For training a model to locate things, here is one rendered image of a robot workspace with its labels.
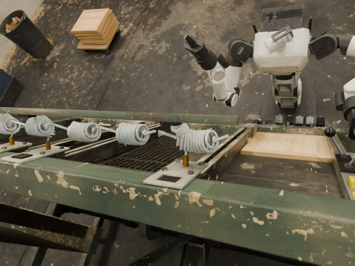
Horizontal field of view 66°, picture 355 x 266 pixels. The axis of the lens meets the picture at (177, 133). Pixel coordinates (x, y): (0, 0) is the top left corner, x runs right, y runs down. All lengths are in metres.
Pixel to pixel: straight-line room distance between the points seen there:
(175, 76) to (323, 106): 1.68
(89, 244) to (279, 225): 1.38
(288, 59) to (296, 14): 0.22
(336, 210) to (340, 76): 2.56
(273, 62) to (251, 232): 1.07
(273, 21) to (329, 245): 1.20
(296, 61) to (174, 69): 2.22
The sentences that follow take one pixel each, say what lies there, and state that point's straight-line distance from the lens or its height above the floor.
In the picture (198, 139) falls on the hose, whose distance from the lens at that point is 0.69.
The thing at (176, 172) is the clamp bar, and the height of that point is 1.83.
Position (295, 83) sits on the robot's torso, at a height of 0.85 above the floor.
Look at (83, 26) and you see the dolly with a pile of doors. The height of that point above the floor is 0.40.
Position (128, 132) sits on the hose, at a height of 1.86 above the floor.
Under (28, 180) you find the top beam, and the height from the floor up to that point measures 1.87.
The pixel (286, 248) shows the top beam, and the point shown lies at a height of 1.85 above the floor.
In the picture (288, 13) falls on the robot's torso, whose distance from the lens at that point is 1.58.
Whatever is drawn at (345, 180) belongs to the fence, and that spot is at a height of 1.55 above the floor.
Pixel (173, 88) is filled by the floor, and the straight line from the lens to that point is 3.33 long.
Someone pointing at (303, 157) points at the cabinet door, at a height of 1.28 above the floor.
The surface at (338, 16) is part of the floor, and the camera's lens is 3.63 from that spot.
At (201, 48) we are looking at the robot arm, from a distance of 1.25.
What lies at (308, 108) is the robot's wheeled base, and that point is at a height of 0.17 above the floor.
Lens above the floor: 2.45
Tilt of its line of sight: 55 degrees down
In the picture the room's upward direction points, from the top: 38 degrees counter-clockwise
